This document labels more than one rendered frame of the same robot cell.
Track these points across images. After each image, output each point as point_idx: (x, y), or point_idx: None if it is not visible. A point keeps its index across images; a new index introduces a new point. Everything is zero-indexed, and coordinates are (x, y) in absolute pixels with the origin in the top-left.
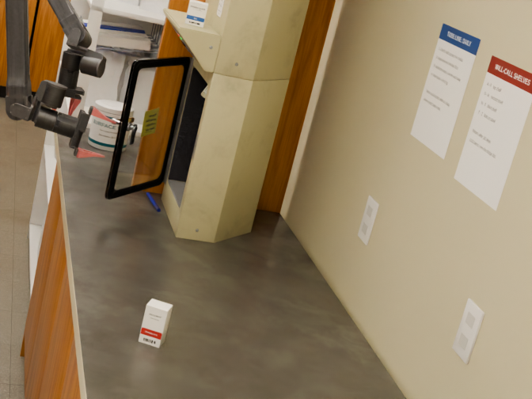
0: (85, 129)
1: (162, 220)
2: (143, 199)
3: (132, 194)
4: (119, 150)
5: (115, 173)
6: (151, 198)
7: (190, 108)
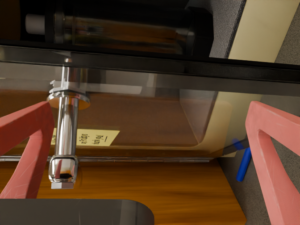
0: (101, 207)
1: (287, 57)
2: (255, 169)
3: (258, 198)
4: (181, 58)
5: (290, 64)
6: (246, 153)
7: None
